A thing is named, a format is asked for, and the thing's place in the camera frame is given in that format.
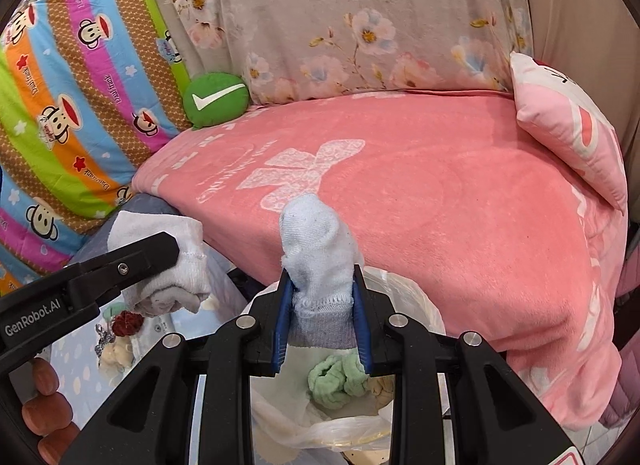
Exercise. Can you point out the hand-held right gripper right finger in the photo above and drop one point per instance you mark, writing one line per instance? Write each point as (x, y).
(361, 317)

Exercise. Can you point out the green fuzzy sock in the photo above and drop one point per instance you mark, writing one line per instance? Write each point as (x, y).
(335, 377)

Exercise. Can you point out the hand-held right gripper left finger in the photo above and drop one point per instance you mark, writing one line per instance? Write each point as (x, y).
(280, 310)

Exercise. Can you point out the colourful monkey print blanket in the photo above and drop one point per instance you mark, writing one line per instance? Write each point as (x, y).
(75, 95)

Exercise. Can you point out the grey blue cushion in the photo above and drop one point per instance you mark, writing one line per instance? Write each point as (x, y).
(145, 205)

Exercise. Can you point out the blue planet print cloth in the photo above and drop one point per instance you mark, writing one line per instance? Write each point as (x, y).
(82, 385)

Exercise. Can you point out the pink quilted fabric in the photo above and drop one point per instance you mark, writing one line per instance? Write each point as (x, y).
(626, 370)

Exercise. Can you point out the floral beige pillow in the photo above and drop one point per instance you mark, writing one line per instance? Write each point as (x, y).
(350, 20)

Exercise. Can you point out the white sock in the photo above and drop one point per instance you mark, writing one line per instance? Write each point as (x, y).
(192, 255)

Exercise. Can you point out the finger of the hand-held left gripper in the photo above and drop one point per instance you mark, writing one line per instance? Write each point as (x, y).
(130, 267)

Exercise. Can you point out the cream fuzzy fabric piece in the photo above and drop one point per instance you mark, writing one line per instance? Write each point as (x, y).
(117, 352)
(381, 390)

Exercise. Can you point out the light blue sock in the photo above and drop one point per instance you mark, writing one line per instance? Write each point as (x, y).
(315, 245)

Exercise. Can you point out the pink blanket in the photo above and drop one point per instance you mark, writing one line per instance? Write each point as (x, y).
(450, 195)

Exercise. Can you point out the pink pillow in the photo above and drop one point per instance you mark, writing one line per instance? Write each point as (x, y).
(575, 135)

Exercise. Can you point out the bin with white plastic bag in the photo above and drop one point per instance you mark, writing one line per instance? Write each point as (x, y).
(410, 295)

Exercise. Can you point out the green check mark cushion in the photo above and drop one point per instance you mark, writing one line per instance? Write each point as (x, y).
(215, 100)

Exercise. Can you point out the dark red scrunchie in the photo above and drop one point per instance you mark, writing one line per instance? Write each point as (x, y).
(127, 324)

